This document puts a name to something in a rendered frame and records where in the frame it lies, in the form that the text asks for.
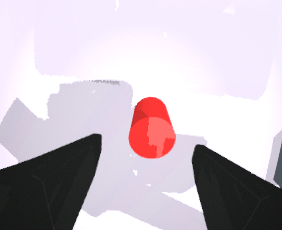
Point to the red marker cap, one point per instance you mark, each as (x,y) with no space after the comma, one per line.
(151,134)

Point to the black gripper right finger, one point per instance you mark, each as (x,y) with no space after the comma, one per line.
(231,197)

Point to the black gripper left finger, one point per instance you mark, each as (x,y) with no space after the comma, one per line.
(47,192)

